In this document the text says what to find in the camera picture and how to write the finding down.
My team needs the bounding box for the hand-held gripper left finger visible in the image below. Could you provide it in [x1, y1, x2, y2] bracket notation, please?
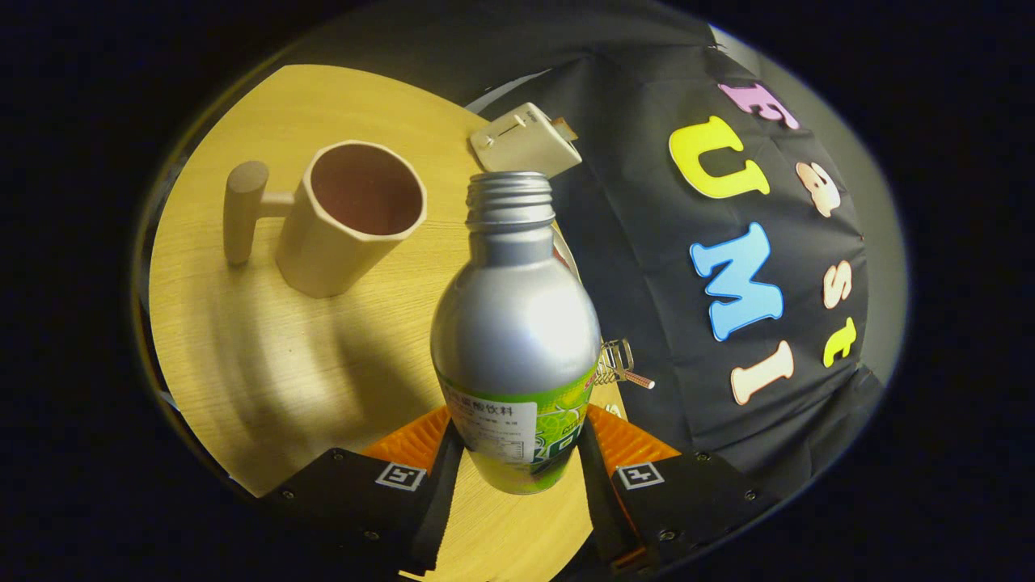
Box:
[263, 404, 466, 576]

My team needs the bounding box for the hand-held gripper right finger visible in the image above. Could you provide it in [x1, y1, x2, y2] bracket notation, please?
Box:
[576, 404, 781, 576]

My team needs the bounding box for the silver juice bottle green label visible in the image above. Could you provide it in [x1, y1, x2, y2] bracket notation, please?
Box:
[430, 171, 603, 496]

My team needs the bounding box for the beige cup with handle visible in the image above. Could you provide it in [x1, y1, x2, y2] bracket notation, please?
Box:
[224, 141, 428, 300]

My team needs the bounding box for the wooden table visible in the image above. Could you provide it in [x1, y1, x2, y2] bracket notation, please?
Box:
[148, 65, 627, 582]

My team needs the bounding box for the white toaster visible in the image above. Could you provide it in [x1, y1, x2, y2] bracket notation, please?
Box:
[470, 102, 583, 180]

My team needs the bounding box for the small wire basket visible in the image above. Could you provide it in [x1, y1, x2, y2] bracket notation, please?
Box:
[594, 338, 656, 390]

